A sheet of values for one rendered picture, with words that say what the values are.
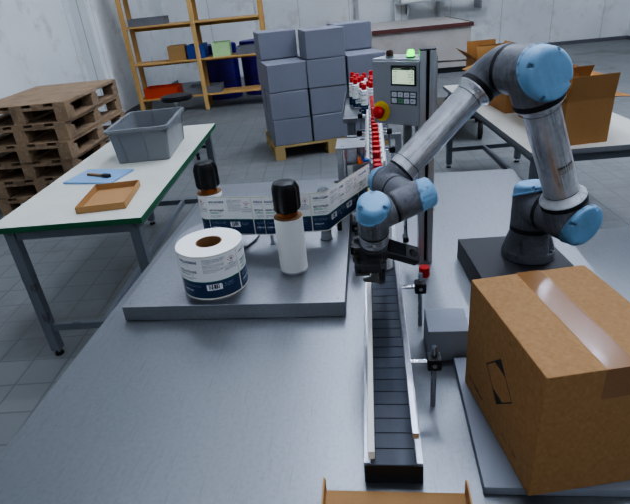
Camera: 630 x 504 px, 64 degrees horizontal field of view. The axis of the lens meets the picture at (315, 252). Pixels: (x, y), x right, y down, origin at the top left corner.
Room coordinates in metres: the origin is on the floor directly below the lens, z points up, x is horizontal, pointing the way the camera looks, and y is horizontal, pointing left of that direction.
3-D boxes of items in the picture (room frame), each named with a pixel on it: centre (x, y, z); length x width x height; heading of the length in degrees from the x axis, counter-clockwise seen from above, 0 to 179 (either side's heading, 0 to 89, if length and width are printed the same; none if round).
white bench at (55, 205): (3.17, 1.12, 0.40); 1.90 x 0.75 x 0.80; 177
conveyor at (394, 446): (1.45, -0.22, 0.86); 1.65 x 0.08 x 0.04; 172
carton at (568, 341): (0.72, -0.44, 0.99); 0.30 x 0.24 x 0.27; 4
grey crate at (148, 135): (3.43, 1.03, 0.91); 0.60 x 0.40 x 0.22; 0
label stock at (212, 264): (1.38, 0.32, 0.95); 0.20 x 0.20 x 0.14
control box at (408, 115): (1.55, -0.31, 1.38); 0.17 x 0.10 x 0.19; 47
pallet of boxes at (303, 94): (6.11, -0.25, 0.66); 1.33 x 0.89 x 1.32; 100
